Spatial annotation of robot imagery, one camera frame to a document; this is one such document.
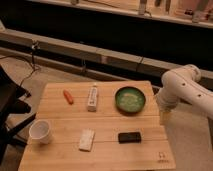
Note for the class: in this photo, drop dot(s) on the white rectangular block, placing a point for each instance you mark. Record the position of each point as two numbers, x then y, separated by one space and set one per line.
86 140

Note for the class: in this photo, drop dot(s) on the black phone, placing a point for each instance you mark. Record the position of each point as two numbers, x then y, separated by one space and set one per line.
129 137

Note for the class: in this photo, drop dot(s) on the white remote control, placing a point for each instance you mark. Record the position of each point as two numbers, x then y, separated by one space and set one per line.
92 98

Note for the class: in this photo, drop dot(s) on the black chair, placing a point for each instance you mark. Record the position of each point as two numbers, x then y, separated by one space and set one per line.
10 93

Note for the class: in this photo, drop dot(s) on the green ceramic bowl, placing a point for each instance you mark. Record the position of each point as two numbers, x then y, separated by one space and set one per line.
130 99

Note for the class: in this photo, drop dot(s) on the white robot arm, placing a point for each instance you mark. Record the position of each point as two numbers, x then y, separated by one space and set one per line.
182 83

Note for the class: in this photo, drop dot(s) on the white paper cup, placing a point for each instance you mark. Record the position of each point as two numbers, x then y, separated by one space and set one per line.
40 131

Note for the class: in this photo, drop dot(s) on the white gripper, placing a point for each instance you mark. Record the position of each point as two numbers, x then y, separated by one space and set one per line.
164 110

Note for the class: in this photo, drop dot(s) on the orange carrot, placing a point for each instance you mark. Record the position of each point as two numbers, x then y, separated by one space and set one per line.
68 97

